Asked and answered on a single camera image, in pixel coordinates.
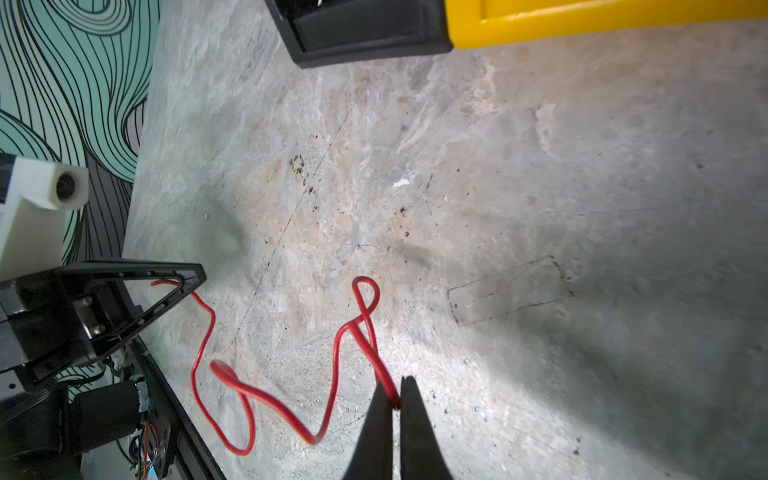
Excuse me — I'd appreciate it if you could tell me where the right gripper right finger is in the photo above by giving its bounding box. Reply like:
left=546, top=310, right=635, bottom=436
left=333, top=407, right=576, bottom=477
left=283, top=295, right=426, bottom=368
left=400, top=376, right=452, bottom=480

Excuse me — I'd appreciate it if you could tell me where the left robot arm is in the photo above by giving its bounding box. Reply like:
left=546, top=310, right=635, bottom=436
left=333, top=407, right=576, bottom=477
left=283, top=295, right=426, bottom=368
left=1, top=260, right=206, bottom=479

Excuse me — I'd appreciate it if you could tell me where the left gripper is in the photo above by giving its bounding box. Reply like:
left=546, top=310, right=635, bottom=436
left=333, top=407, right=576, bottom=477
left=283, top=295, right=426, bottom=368
left=1, top=260, right=206, bottom=390

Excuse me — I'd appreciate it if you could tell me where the yellow plastic bin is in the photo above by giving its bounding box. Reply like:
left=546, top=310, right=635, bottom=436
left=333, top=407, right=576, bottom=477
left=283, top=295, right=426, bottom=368
left=445, top=0, right=767, bottom=49

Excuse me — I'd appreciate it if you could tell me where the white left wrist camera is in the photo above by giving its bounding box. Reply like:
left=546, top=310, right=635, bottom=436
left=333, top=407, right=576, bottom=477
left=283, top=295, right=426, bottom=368
left=1, top=156, right=89, bottom=281

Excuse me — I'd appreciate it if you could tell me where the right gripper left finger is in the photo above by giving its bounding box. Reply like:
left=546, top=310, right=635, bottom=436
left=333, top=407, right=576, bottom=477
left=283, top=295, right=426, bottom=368
left=342, top=383, right=393, bottom=480

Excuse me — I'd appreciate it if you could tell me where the black plastic bin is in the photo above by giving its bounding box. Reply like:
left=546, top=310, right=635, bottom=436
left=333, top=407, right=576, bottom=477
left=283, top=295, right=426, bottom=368
left=266, top=0, right=453, bottom=69

